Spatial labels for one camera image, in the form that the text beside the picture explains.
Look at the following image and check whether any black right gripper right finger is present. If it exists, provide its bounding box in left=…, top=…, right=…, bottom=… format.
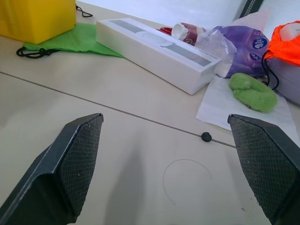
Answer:
left=227, top=114, right=300, bottom=225

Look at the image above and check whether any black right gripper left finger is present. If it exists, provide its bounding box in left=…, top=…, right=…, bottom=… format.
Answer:
left=0, top=113, right=104, bottom=225

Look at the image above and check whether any green plush toy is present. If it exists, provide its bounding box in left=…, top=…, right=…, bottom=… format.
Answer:
left=228, top=73, right=278, bottom=113

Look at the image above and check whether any white paper sheet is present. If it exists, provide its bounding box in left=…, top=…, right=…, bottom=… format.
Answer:
left=196, top=75, right=296, bottom=141

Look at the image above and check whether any purple tissue pack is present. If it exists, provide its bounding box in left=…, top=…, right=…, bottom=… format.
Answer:
left=212, top=25, right=272, bottom=79

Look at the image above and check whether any clear plastic bag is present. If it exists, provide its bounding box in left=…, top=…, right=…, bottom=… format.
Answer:
left=194, top=28, right=237, bottom=77

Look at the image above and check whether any long white watch box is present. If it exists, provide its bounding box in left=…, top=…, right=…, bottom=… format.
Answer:
left=96, top=17, right=223, bottom=96

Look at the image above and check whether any dark red white cup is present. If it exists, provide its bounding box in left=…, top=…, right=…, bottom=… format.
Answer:
left=160, top=22, right=207, bottom=46

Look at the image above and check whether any yellow box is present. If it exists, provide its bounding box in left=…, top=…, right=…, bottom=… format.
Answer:
left=0, top=0, right=77, bottom=45

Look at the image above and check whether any orange drawstring bag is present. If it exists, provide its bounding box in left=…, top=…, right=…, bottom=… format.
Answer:
left=261, top=20, right=300, bottom=90

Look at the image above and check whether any green drawstring bag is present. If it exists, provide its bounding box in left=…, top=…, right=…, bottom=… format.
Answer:
left=15, top=22, right=125, bottom=59

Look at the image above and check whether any dark patterned strap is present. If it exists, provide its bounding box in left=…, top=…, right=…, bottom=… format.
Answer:
left=239, top=0, right=265, bottom=20

